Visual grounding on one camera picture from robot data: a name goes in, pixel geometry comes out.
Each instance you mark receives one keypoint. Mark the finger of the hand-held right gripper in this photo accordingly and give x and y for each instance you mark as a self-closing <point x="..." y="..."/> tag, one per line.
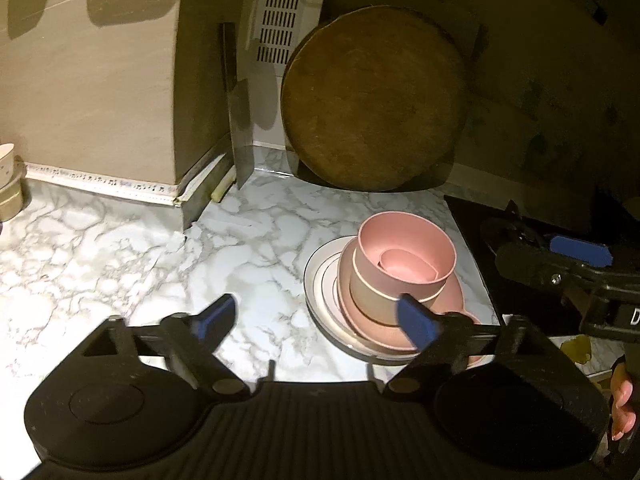
<point x="580" y="250"/>
<point x="515" y="232"/>

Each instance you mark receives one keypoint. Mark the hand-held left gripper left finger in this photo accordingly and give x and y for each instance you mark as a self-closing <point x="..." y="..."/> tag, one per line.
<point x="220" y="317"/>

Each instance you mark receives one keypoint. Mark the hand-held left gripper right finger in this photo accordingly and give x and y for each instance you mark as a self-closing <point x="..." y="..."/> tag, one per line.
<point x="415" y="320"/>

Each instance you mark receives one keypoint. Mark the pink plate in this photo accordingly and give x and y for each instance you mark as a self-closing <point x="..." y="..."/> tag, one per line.
<point x="450" y="292"/>

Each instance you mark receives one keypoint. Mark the large pink bowl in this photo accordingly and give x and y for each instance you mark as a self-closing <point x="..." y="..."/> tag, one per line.
<point x="400" y="232"/>

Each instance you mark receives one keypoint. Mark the white deep plate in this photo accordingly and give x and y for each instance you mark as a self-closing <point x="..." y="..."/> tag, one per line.
<point x="307" y="280"/>

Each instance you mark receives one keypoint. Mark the person's right hand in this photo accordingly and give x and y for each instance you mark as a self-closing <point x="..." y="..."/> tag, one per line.
<point x="622" y="400"/>

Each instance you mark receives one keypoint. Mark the black stove top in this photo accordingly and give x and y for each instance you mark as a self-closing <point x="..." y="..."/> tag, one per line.
<point x="470" y="220"/>

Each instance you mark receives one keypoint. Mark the pale green stalk piece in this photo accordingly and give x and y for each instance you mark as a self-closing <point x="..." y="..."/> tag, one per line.
<point x="222" y="188"/>

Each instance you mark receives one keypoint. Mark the steel cleaver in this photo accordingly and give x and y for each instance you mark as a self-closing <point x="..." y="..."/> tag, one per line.
<point x="242" y="130"/>

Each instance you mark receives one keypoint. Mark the round wooden cutting board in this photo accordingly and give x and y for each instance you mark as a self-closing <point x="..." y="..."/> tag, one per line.
<point x="375" y="100"/>

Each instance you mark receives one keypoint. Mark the clear lidded plastic container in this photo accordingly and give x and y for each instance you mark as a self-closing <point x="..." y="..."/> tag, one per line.
<point x="10" y="200"/>

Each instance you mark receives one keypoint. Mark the white floral bowl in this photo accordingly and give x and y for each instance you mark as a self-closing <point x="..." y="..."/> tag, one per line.
<point x="5" y="165"/>

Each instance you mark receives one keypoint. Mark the white slotted vent panel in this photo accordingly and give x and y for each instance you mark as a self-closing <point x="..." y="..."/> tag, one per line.
<point x="285" y="4"/>

